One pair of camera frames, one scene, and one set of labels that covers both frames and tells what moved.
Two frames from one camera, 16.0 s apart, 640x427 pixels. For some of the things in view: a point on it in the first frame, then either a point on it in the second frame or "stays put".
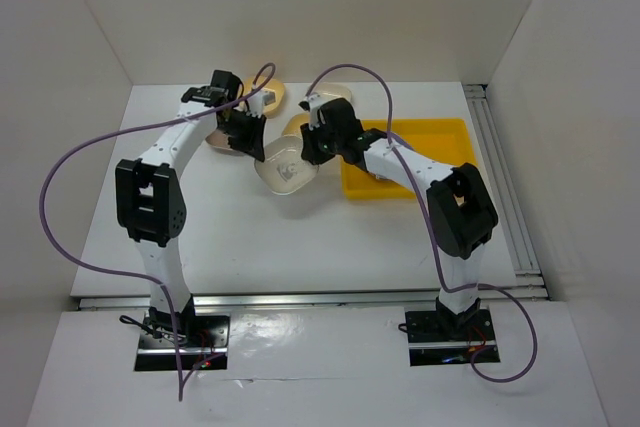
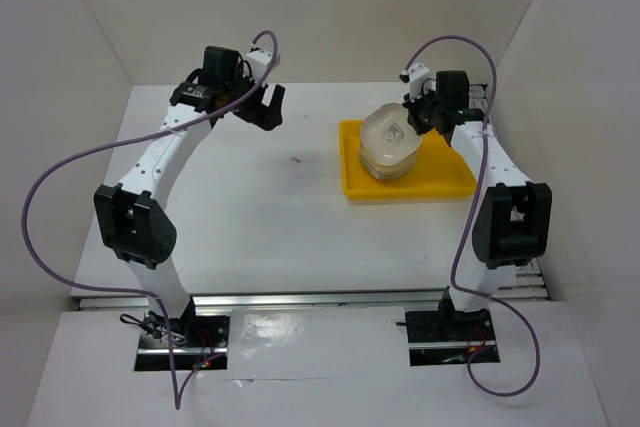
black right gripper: x=310 y=152 to x=419 y=127
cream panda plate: x=331 y=90 to x=387 y=138
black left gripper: x=253 y=144 to x=266 y=117
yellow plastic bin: x=443 y=140 stays put
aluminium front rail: x=315 y=301 stays put
